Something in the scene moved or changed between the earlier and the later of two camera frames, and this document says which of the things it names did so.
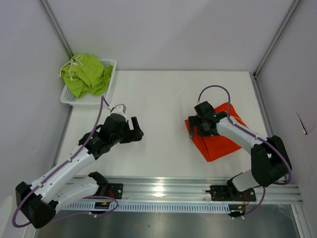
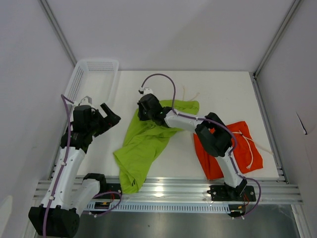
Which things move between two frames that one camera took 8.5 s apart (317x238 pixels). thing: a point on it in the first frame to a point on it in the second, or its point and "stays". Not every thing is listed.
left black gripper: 135,135 to 110,120
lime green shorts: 85,72 to 142,140
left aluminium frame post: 51,15 stays
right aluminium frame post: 256,83 stays
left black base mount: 113,190 stays
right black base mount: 225,193 stays
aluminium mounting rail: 194,190 stays
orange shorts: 224,108 to 245,156
